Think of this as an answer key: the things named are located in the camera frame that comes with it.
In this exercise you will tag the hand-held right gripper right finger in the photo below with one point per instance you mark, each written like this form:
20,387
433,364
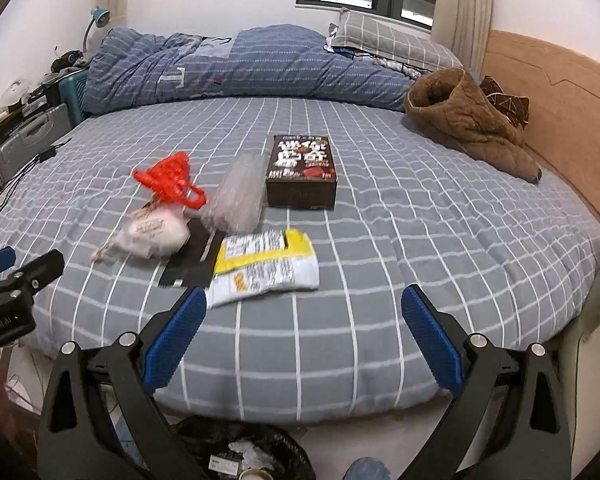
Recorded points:
432,340

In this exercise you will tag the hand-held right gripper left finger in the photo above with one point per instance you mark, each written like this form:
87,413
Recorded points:
172,345

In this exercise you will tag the black foil packet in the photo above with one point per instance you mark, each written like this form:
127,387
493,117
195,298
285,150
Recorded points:
190,255

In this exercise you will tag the white plastic food bag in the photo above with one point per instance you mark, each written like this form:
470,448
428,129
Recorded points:
150,232

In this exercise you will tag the yellow white snack packet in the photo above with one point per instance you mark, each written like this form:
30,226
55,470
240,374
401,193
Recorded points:
265,270

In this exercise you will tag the white tissue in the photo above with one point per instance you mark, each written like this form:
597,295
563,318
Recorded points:
252,455

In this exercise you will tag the black trash bag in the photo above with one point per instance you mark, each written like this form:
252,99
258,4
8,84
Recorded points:
285,447

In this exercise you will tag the red plastic bag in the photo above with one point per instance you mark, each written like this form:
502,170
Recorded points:
170,180

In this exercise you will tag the dark cardboard box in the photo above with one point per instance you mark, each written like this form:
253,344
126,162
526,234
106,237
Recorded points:
300,160

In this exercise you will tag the bed with grey checked sheet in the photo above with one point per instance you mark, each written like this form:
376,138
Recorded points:
380,260

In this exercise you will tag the grey hard suitcase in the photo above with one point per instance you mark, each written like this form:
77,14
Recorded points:
25,140

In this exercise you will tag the blue slipper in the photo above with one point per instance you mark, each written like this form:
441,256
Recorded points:
367,470

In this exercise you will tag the white rounded object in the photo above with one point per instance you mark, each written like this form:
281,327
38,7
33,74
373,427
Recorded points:
12,92

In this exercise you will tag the teal plastic chair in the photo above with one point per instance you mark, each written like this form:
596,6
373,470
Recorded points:
72,97

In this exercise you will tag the pile of dark gadgets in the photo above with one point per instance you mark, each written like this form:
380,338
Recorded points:
70,60

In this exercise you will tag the brown quilted jacket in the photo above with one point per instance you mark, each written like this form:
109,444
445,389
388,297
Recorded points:
460,115

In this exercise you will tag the blue desk lamp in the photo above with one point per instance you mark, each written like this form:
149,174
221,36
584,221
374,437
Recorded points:
100,16

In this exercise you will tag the wooden headboard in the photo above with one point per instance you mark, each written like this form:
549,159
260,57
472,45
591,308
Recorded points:
570,110

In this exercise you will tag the dark plaid cloth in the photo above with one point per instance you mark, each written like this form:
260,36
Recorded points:
375,62

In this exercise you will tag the blue striped duvet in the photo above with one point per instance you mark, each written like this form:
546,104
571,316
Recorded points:
260,70

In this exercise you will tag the grey checked pillow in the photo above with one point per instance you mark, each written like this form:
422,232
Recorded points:
395,40

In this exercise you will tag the wide cream curtain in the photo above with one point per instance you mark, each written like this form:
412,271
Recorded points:
462,10

